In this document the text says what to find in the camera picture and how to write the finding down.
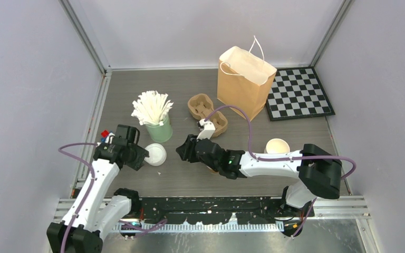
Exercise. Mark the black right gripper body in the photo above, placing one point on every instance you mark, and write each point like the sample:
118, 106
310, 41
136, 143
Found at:
191, 155

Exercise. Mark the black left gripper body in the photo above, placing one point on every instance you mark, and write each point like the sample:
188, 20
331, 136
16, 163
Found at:
137, 155

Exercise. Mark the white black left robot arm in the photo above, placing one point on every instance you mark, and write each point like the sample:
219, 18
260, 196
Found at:
86, 225

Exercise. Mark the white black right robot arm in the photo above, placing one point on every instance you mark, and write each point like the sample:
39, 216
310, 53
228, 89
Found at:
318, 173

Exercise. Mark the stacked paper coffee cups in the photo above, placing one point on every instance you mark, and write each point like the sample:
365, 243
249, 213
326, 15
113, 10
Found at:
277, 145

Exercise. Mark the brown paper takeout bag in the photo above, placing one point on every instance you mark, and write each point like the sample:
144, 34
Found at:
245, 79

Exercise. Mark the red blue toy car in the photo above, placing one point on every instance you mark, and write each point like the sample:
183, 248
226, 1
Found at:
104, 135

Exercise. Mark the white cup lid stack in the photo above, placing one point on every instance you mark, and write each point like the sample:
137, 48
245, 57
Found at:
156, 154

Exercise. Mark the green straw holder cup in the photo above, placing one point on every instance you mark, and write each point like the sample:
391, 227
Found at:
160, 133

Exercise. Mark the white paper straw bundle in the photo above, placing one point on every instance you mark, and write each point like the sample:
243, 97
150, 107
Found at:
151, 108

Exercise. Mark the brown cardboard cup carrier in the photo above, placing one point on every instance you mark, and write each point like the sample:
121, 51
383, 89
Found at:
201, 106

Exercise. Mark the black white checkerboard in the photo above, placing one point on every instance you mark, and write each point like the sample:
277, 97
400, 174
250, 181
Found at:
297, 93

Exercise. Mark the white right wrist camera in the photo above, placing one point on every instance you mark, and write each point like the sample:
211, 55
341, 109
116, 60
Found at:
207, 129

